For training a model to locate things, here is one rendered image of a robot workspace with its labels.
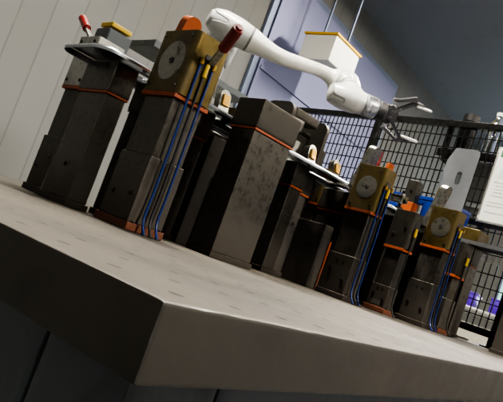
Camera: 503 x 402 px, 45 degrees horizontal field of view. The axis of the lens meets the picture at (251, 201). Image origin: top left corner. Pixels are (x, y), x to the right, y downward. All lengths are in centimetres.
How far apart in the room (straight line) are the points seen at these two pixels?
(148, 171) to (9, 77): 291
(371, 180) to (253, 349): 122
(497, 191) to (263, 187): 141
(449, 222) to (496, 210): 68
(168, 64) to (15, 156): 293
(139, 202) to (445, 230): 102
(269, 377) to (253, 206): 88
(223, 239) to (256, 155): 18
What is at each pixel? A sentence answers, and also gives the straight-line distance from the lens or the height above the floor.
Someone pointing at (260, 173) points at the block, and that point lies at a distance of 122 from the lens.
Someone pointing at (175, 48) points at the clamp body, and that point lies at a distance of 109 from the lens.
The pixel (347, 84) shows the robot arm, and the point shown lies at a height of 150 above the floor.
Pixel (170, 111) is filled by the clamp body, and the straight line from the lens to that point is 104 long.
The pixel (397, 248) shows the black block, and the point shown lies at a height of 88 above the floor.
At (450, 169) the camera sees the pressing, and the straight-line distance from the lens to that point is 227.
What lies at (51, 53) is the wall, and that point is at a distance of 402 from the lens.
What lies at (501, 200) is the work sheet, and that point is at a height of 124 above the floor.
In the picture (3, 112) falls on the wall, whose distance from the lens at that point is 389.
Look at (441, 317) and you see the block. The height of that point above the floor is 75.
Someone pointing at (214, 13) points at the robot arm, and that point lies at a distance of 241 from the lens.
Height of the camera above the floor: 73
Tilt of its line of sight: 5 degrees up
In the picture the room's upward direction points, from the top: 20 degrees clockwise
